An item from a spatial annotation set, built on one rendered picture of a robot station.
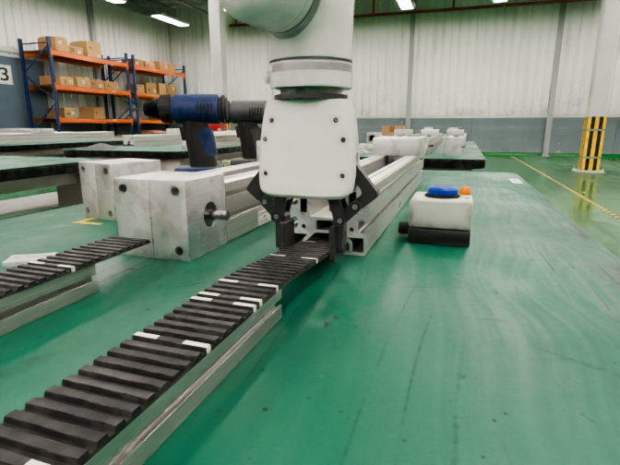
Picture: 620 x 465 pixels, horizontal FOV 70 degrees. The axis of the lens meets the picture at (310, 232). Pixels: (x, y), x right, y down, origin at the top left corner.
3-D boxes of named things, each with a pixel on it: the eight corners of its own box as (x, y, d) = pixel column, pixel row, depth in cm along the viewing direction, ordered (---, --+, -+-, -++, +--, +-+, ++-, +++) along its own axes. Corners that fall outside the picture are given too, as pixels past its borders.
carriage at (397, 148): (417, 167, 106) (419, 138, 104) (371, 166, 109) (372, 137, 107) (423, 162, 120) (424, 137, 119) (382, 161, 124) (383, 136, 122)
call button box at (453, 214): (469, 247, 58) (473, 199, 57) (394, 242, 61) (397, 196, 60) (469, 233, 66) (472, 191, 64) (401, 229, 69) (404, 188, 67)
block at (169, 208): (208, 264, 51) (203, 182, 49) (120, 255, 55) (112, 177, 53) (244, 244, 60) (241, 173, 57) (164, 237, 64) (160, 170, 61)
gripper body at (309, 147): (249, 84, 44) (253, 197, 46) (351, 81, 41) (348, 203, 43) (279, 89, 51) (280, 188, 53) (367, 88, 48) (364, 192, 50)
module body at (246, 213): (227, 243, 60) (224, 180, 58) (164, 237, 64) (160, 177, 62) (357, 178, 134) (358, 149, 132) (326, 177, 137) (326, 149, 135)
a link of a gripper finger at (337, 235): (328, 200, 46) (327, 263, 48) (359, 202, 45) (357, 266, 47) (337, 196, 49) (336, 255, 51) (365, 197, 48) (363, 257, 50)
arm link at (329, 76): (251, 61, 43) (252, 93, 43) (340, 56, 40) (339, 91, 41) (283, 70, 50) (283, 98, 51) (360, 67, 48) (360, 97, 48)
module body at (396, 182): (366, 256, 55) (368, 186, 53) (290, 249, 58) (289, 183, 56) (422, 181, 128) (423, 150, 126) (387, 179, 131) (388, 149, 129)
